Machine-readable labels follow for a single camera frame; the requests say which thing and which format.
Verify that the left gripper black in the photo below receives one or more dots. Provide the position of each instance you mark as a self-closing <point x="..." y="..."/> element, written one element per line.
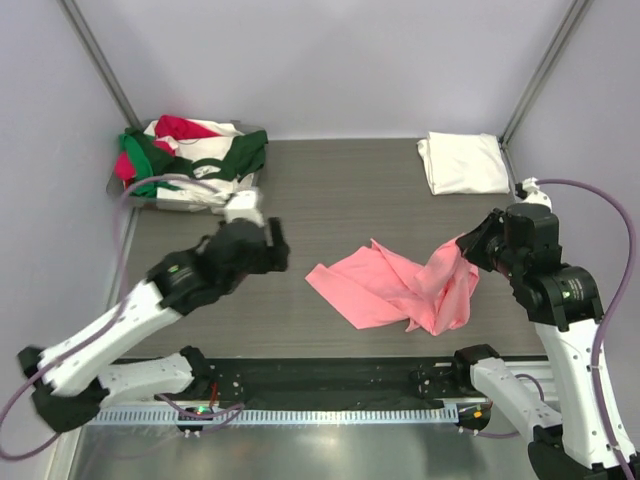
<point x="270" y="245"/>

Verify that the bright green t shirt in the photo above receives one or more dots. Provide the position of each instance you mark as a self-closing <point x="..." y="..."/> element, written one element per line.
<point x="140" y="162"/>

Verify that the dark green t shirt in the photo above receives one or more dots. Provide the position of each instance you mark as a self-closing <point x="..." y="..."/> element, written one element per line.
<point x="226" y="157"/>

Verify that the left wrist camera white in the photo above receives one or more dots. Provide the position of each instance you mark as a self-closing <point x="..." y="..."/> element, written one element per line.
<point x="244" y="205"/>

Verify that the slotted cable duct strip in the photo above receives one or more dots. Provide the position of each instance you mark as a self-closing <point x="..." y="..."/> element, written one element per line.
<point x="158" y="415"/>

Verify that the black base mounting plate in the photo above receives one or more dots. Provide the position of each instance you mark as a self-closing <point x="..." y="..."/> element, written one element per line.
<point x="333" y="384"/>

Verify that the right aluminium frame post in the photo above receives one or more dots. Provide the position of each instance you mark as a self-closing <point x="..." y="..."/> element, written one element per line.
<point x="560" y="40"/>

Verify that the folded white t shirt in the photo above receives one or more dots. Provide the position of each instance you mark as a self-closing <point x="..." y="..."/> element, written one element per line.
<point x="463" y="164"/>

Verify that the aluminium frame post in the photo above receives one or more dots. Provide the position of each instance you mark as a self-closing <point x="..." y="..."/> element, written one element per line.
<point x="560" y="40"/>
<point x="97" y="57"/>

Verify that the white t shirt in bin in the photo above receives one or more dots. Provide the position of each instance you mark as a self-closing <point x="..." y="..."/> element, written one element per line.
<point x="212" y="192"/>

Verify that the clear plastic bin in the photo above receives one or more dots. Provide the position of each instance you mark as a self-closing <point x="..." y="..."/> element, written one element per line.
<point x="115" y="186"/>

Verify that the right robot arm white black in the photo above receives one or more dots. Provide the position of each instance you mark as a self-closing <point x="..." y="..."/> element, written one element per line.
<point x="584" y="438"/>

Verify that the pink t shirt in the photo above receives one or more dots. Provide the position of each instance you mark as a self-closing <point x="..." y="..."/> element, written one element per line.
<point x="376" y="287"/>

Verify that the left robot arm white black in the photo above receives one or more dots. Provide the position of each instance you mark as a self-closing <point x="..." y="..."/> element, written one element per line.
<point x="74" y="380"/>

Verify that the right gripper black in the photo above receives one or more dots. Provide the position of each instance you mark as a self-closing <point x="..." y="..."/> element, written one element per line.
<point x="489" y="246"/>

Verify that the left aluminium frame post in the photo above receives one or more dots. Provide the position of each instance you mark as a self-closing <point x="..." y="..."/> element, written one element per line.
<point x="97" y="57"/>

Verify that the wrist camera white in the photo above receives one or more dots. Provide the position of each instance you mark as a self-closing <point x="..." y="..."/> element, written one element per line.
<point x="528" y="191"/>
<point x="244" y="205"/>

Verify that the red t shirt in bin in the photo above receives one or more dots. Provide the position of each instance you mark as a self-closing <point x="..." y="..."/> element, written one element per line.
<point x="163" y="135"/>

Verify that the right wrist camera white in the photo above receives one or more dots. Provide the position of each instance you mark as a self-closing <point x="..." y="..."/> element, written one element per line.
<point x="528" y="191"/>

